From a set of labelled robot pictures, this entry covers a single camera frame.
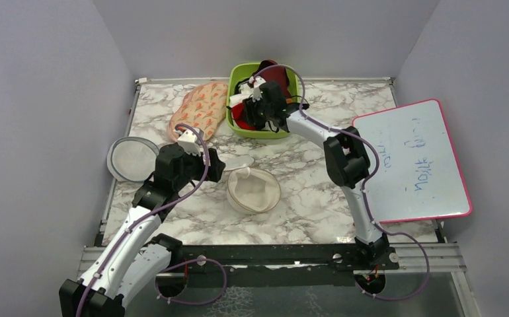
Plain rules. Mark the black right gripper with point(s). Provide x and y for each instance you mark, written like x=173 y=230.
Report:
x=250 y=107

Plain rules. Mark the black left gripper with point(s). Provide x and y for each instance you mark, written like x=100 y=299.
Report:
x=215 y=166

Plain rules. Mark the red bra with black straps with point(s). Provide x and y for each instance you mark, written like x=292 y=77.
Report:
x=239 y=117

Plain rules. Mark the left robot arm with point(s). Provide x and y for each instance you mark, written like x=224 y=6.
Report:
x=131 y=260

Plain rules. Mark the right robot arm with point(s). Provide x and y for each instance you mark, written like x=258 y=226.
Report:
x=346 y=159

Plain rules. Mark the maroon bra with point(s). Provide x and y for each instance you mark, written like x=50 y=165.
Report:
x=276 y=74

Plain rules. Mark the grey rimmed round laundry bag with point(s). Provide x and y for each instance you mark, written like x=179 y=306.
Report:
x=132 y=159

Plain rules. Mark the green plastic basin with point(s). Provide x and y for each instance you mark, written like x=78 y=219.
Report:
x=240 y=73

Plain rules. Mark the pink framed whiteboard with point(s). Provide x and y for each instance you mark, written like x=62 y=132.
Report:
x=419 y=176

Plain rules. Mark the white bra with black straps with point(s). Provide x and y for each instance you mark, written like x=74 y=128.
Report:
x=244 y=92

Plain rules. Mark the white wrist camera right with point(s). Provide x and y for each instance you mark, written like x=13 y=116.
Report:
x=256 y=82

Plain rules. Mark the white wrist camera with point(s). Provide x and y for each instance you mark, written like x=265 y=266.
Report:
x=256 y=82
x=190 y=141

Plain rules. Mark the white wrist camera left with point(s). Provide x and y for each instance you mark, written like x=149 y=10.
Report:
x=190 y=141

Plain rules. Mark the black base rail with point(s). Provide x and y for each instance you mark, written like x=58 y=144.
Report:
x=267 y=265

